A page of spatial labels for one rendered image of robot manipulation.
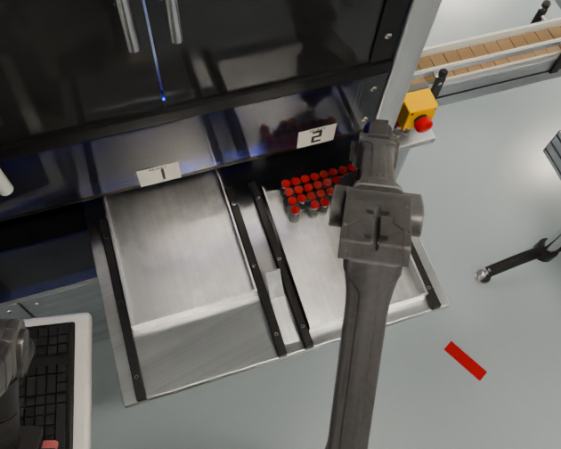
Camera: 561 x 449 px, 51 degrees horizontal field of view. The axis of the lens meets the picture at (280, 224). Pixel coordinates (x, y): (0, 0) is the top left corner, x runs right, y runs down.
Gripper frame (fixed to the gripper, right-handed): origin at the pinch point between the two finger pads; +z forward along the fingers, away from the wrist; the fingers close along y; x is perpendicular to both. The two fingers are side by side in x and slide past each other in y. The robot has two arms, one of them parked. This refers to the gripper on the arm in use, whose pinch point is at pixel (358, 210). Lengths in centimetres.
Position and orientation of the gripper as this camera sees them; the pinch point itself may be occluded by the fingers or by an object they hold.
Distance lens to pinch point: 129.4
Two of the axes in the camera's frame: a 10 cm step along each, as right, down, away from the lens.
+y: -5.3, -7.8, 3.3
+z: -0.5, 4.2, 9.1
